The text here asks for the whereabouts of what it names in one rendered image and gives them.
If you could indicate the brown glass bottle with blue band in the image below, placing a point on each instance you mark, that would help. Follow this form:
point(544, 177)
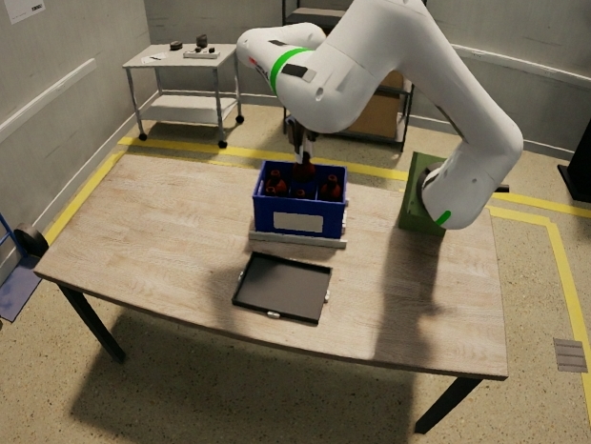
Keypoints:
point(304, 176)

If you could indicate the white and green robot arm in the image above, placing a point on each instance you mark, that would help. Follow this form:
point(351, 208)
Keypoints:
point(325, 83)

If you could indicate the blue plastic crate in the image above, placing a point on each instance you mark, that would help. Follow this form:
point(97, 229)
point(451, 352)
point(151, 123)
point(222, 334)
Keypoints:
point(299, 216)

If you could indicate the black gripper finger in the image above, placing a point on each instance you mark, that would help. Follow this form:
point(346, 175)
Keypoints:
point(295, 134)
point(311, 135)

